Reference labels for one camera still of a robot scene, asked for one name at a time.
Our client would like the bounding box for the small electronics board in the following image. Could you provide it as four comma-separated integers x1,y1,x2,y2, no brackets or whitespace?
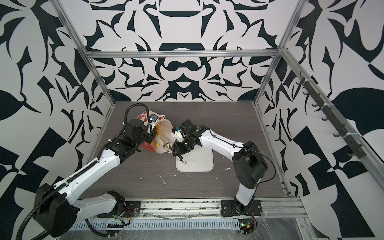
239,218,257,235

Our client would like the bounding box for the aluminium cage frame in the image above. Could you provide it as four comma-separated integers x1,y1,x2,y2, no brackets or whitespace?
51,1,384,188

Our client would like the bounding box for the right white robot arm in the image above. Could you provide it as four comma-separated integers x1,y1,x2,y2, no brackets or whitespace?
171,120,268,214

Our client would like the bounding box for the white rectangular tray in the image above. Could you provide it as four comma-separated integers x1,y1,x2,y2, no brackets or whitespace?
176,145,214,173

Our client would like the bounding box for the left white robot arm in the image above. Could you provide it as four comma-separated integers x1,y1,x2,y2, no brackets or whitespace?
23,119,156,240

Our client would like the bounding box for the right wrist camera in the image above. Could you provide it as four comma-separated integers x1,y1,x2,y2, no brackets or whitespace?
172,127,184,142

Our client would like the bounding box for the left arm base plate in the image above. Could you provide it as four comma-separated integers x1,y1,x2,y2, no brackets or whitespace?
97,201,142,218

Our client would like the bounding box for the black corrugated cable conduit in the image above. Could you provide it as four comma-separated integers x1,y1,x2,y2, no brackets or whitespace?
15,182,67,240

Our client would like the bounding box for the white slotted cable duct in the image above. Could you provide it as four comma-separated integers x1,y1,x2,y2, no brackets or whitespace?
59,218,241,231

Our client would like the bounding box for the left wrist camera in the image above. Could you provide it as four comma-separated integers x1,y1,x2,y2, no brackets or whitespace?
149,114,159,123

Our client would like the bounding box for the red white paper bag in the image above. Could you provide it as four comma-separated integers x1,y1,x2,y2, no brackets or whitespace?
141,111,176,154

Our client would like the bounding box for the grey wall hook rack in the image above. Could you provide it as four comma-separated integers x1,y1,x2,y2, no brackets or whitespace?
297,73,367,159

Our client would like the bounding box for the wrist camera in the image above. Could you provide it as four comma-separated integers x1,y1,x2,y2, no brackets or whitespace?
172,127,184,142
149,114,159,123

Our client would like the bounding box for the yellow fake bread roll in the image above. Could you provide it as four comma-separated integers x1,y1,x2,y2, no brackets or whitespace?
155,123,167,142

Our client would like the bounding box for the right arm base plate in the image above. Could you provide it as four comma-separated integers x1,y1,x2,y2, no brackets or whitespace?
221,199,263,218

